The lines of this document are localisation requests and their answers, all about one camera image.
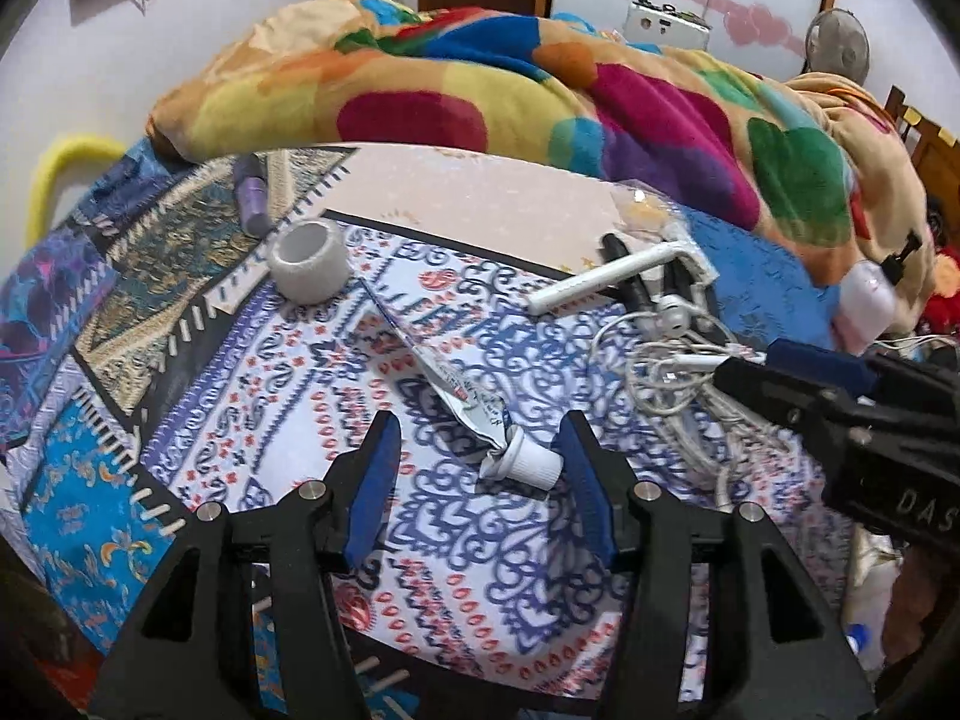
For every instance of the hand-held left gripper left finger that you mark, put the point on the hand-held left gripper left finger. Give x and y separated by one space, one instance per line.
371 484

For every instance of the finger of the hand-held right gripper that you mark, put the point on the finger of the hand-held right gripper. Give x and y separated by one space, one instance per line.
814 364
780 394

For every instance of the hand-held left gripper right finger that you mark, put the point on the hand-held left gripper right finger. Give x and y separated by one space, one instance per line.
586 484

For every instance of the squeezed toothpaste tube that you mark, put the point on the squeezed toothpaste tube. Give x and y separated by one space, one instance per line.
465 401

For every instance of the purple spray bottle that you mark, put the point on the purple spray bottle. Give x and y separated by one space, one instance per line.
252 202

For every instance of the pink pump bottle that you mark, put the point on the pink pump bottle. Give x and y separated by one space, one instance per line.
866 304

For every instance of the blue towel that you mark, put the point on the blue towel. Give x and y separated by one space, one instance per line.
757 277

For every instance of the white plastic pipe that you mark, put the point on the white plastic pipe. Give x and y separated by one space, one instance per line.
592 282

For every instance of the white tape roll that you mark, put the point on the white tape roll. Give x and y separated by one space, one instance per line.
309 279

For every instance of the clear plastic bag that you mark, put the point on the clear plastic bag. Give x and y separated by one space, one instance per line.
646 214

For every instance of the wooden chair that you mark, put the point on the wooden chair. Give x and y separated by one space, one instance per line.
926 139

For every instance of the standing fan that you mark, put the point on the standing fan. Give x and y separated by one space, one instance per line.
838 43

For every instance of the white electronic box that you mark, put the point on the white electronic box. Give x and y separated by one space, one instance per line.
666 24

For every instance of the colourful fleece blanket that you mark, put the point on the colourful fleece blanket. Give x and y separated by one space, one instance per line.
450 79

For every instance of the yellow foam tube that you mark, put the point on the yellow foam tube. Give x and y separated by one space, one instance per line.
56 165

